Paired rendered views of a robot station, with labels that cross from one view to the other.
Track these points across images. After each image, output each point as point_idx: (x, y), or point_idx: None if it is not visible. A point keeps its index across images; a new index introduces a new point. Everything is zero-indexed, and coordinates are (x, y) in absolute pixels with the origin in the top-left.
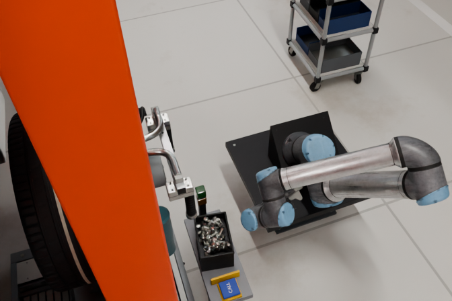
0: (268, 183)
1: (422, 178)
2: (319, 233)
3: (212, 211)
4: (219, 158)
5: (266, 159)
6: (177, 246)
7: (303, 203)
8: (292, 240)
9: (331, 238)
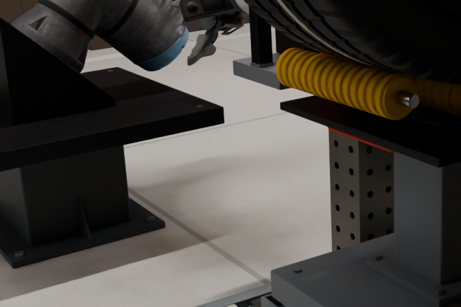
0: None
1: None
2: (154, 194)
3: (241, 62)
4: None
5: (27, 125)
6: (254, 288)
7: (153, 94)
8: (175, 213)
9: (163, 186)
